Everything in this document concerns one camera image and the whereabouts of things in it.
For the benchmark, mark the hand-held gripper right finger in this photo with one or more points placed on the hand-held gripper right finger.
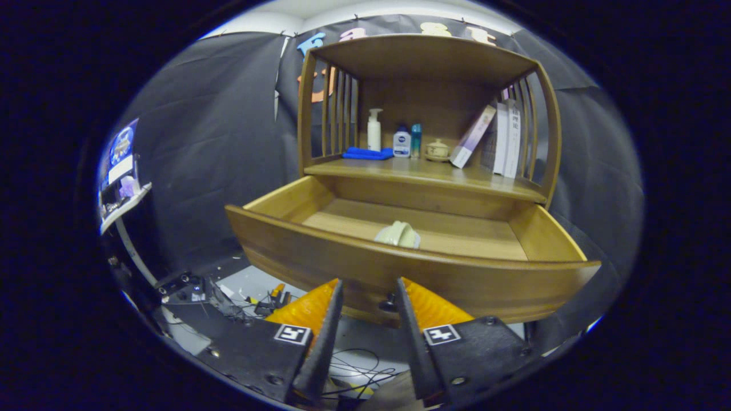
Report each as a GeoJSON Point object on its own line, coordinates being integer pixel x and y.
{"type": "Point", "coordinates": [412, 337]}

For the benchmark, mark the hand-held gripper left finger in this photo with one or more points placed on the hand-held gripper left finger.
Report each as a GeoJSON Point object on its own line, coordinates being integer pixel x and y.
{"type": "Point", "coordinates": [328, 337]}

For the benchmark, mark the dark round drawer knob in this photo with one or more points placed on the dark round drawer knob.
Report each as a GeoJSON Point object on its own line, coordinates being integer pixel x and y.
{"type": "Point", "coordinates": [389, 303]}

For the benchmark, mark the wooden countertop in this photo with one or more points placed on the wooden countertop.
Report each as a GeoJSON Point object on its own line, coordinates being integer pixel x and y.
{"type": "Point", "coordinates": [428, 172]}

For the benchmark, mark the wooden cabinet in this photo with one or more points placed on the wooden cabinet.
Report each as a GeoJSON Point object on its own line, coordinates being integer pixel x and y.
{"type": "Point", "coordinates": [422, 57]}

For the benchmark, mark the blue folded cloth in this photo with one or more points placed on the blue folded cloth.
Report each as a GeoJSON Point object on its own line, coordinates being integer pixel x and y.
{"type": "Point", "coordinates": [368, 153]}

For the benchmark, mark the beige lidded tea cup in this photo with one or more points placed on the beige lidded tea cup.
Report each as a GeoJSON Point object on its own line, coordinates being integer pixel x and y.
{"type": "Point", "coordinates": [437, 150]}

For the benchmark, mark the white bottle blue cap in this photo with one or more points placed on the white bottle blue cap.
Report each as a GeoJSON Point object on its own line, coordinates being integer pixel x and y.
{"type": "Point", "coordinates": [401, 144]}

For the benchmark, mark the clear teal bottle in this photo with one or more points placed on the clear teal bottle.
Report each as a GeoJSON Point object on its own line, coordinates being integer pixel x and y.
{"type": "Point", "coordinates": [416, 141]}

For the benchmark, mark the white pump bottle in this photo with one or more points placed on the white pump bottle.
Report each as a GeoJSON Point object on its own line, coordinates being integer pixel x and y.
{"type": "Point", "coordinates": [374, 136]}

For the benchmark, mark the purple book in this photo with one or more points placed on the purple book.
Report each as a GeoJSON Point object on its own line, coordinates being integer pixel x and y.
{"type": "Point", "coordinates": [471, 137]}

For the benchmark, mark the white display stand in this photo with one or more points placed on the white display stand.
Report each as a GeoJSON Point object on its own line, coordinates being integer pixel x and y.
{"type": "Point", "coordinates": [134, 251]}

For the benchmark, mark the white book with black text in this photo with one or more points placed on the white book with black text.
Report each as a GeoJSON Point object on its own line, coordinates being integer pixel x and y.
{"type": "Point", "coordinates": [513, 140]}

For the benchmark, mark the wall poster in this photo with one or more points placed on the wall poster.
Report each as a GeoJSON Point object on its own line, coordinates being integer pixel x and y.
{"type": "Point", "coordinates": [120, 154]}

